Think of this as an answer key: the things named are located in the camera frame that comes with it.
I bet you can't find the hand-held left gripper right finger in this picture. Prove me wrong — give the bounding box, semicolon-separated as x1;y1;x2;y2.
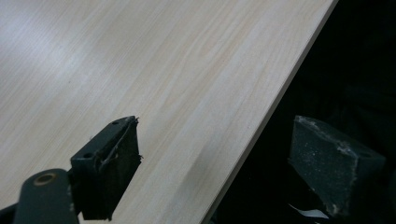
287;115;387;218

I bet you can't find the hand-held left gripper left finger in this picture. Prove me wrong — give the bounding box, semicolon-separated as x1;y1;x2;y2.
70;115;144;222

